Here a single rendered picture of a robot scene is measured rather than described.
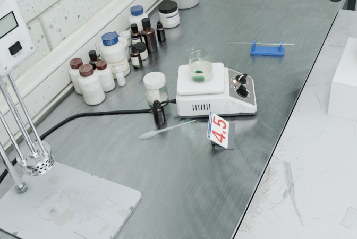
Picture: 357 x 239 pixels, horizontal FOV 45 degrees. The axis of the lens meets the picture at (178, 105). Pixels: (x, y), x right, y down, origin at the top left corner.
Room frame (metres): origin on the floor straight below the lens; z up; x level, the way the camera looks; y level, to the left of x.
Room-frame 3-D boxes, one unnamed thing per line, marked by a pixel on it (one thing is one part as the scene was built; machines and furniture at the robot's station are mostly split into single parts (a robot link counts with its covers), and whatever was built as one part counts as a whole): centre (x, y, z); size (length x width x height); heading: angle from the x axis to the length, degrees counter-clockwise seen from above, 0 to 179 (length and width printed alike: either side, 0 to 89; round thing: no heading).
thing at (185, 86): (0.90, -0.07, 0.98); 0.12 x 0.12 x 0.01; 81
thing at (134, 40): (1.23, 0.10, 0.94); 0.03 x 0.03 x 0.08
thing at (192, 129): (0.79, -0.02, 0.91); 0.06 x 0.06 x 0.02
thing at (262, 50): (1.09, -0.29, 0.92); 0.10 x 0.03 x 0.04; 70
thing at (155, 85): (0.93, 0.05, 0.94); 0.06 x 0.06 x 0.08
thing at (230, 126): (0.76, -0.09, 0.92); 0.09 x 0.06 x 0.04; 167
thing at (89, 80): (0.99, 0.23, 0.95); 0.06 x 0.06 x 0.11
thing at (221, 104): (0.89, -0.09, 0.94); 0.22 x 0.13 x 0.08; 81
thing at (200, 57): (0.89, -0.07, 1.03); 0.07 x 0.06 x 0.08; 104
